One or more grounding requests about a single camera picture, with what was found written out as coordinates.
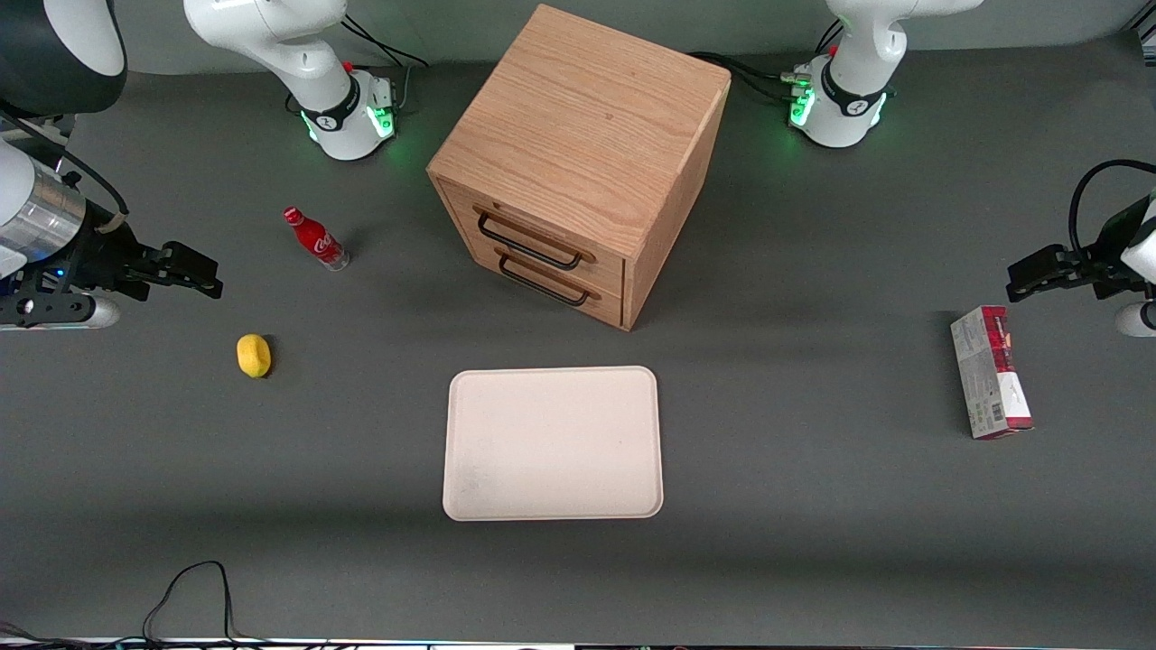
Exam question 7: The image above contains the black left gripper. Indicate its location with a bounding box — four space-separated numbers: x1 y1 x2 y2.
1006 200 1156 304

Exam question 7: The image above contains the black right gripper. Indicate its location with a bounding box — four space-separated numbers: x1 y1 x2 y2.
0 220 225 306

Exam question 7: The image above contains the red coke bottle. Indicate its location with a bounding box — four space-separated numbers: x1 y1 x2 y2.
283 207 351 272

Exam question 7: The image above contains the cream rectangular tray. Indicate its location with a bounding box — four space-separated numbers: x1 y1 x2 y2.
442 366 665 522

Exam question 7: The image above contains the yellow lemon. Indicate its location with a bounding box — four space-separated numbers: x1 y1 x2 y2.
237 334 272 379

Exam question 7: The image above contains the red and grey carton box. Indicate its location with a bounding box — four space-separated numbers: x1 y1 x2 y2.
950 305 1034 441

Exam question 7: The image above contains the wooden drawer front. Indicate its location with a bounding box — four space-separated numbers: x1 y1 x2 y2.
452 226 626 329
438 179 627 293

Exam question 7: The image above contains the wooden drawer cabinet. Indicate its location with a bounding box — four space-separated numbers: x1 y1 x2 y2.
426 4 732 332

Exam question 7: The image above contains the black cable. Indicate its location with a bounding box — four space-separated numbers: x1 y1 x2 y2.
1069 160 1156 255
0 99 130 222
688 51 800 102
341 14 430 114
0 561 272 650

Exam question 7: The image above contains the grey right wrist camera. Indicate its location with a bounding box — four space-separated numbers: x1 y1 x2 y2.
0 294 120 331

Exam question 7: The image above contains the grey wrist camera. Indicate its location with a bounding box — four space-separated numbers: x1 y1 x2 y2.
1114 302 1156 338
0 294 120 331

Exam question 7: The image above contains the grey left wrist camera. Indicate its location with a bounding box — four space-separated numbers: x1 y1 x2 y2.
1114 302 1156 338

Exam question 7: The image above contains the black metal drawer handle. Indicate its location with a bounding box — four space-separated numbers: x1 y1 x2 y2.
476 209 585 272
498 253 592 308

